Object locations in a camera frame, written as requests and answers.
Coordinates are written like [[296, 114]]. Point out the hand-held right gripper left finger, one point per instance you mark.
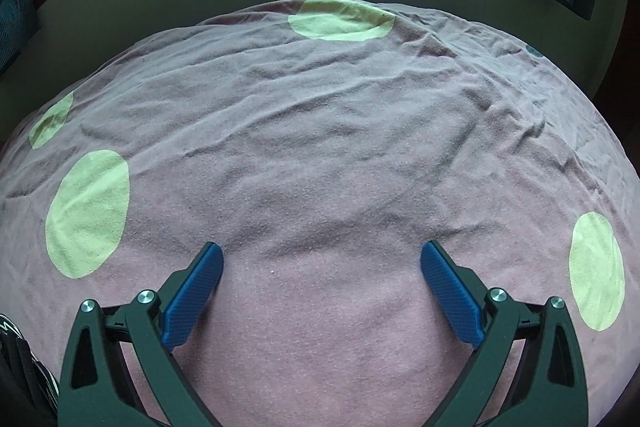
[[192, 297]]

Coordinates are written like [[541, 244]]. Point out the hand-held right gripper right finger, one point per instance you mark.
[[450, 292]]

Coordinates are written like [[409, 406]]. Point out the black sweater with white print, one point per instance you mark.
[[20, 372]]

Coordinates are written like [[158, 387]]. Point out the pink dotted bedsheet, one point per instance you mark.
[[320, 157]]

